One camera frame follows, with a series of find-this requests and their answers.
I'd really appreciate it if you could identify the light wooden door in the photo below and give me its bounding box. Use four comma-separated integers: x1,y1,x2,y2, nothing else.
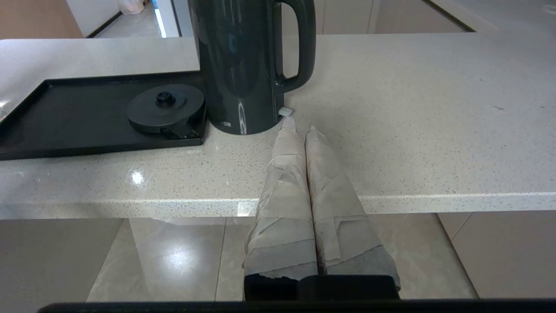
0,0,84,40

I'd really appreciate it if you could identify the black electric kettle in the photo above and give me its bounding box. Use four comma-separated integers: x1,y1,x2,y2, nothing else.
188,0,317,136

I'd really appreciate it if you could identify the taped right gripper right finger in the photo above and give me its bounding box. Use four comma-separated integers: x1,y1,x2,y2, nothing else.
305,126,401,290

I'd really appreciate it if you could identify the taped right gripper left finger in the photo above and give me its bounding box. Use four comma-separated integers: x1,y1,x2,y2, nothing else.
242,117,319,279

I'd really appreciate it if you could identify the white plastic bag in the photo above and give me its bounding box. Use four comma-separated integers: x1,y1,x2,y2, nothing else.
118,0,145,15

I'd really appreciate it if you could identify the black round kettle base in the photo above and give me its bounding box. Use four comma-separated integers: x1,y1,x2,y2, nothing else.
126,84,206,140

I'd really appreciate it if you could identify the silver refrigerator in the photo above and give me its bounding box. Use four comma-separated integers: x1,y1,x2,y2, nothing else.
154,0,197,38

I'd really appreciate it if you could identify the black rectangular tray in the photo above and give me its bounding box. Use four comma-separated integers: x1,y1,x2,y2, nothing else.
0,71,209,161

